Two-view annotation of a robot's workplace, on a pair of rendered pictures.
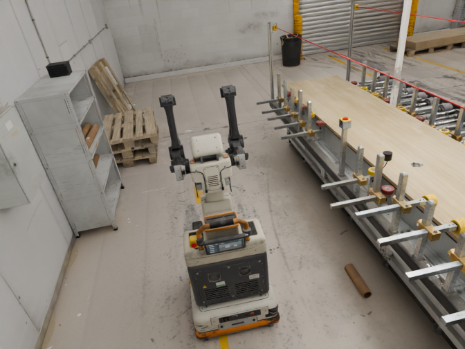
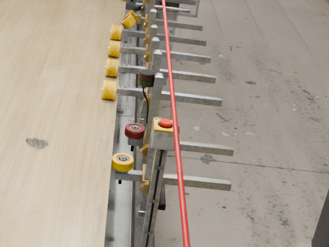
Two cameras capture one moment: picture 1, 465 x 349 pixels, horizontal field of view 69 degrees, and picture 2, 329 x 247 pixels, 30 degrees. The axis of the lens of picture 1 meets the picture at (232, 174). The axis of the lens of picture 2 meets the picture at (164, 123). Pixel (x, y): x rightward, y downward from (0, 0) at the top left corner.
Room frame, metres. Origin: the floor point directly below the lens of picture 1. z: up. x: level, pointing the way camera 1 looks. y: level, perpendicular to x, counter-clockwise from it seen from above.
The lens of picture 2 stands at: (4.07, -0.90, 2.07)
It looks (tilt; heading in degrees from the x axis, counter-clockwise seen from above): 27 degrees down; 181
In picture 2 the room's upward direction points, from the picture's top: 9 degrees clockwise
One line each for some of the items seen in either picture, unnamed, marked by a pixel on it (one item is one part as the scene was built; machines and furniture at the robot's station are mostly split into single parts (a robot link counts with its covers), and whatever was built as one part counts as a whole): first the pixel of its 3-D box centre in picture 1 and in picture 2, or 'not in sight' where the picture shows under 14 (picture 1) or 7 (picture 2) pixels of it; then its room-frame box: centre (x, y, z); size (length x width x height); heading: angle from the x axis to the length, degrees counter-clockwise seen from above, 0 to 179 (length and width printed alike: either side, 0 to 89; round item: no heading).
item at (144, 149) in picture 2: (377, 195); (147, 144); (1.90, -1.00, 0.85); 0.14 x 0.06 x 0.05; 7
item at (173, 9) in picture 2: not in sight; (159, 7); (-0.12, -1.15, 0.81); 0.43 x 0.03 x 0.04; 97
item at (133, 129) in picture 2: (387, 194); (133, 138); (1.89, -1.06, 0.85); 0.08 x 0.08 x 0.11
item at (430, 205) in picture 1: (423, 234); (149, 86); (1.42, -1.05, 0.89); 0.04 x 0.04 x 0.48; 7
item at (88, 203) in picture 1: (81, 153); not in sight; (3.37, 1.61, 0.78); 0.90 x 0.45 x 1.55; 7
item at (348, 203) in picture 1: (360, 201); (181, 146); (1.86, -0.86, 0.84); 0.43 x 0.03 x 0.04; 97
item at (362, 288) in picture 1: (357, 280); not in sight; (1.86, -0.91, 0.04); 0.30 x 0.08 x 0.08; 7
